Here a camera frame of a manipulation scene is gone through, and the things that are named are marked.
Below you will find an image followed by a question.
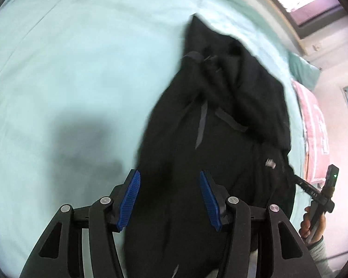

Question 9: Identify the beige window sill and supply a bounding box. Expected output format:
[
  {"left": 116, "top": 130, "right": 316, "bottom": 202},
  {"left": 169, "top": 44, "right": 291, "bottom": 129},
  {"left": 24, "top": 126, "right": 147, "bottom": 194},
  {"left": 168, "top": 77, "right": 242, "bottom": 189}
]
[{"left": 244, "top": 0, "right": 309, "bottom": 57}]

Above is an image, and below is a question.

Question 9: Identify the black hooded jacket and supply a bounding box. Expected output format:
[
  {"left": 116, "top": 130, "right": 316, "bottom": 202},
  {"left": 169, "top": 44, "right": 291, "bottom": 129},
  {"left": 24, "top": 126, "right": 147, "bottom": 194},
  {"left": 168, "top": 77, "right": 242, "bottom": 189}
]
[{"left": 123, "top": 14, "right": 299, "bottom": 278}]

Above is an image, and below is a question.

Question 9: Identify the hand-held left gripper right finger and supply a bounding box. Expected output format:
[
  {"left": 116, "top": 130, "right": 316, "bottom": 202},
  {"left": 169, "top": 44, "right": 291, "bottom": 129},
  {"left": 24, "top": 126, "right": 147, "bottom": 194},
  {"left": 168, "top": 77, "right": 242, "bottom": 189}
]
[{"left": 199, "top": 170, "right": 322, "bottom": 278}]

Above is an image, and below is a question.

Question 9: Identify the teal quilted bed cover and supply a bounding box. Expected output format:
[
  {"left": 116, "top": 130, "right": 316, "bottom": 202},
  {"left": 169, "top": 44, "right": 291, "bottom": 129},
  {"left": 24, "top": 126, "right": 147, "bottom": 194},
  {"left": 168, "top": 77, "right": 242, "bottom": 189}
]
[{"left": 0, "top": 0, "right": 312, "bottom": 278}]

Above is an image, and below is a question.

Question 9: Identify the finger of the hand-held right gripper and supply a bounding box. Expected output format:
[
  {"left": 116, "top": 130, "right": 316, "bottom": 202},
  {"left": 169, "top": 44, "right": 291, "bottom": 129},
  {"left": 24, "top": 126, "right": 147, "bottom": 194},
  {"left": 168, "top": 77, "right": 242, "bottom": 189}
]
[{"left": 288, "top": 173, "right": 325, "bottom": 202}]

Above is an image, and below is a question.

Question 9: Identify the person's right hand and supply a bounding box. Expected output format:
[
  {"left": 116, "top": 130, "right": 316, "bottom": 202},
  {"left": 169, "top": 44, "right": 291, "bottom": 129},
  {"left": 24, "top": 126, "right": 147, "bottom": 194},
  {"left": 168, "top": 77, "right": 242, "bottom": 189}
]
[{"left": 299, "top": 205, "right": 327, "bottom": 244}]

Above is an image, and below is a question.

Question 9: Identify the person's right forearm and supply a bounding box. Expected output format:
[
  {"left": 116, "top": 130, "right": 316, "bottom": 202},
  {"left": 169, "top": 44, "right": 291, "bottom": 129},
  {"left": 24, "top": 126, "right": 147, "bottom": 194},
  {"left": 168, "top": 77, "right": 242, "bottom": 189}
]
[{"left": 307, "top": 235, "right": 341, "bottom": 278}]

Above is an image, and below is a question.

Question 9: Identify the teal pillow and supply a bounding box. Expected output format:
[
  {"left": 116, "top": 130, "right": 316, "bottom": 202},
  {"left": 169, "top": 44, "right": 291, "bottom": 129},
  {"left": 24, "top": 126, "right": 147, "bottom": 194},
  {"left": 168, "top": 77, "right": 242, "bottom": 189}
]
[{"left": 288, "top": 53, "right": 323, "bottom": 92}]

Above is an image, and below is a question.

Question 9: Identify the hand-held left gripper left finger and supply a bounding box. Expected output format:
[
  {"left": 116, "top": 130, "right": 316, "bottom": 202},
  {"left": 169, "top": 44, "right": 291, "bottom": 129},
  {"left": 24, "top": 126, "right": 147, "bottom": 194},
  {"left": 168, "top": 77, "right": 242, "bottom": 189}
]
[{"left": 19, "top": 169, "right": 141, "bottom": 278}]

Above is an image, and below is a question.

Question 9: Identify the pink printed pillow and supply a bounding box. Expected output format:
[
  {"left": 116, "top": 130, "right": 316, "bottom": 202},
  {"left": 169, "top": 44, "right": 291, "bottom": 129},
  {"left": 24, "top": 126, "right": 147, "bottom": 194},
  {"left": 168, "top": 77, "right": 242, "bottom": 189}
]
[{"left": 291, "top": 79, "right": 332, "bottom": 183}]

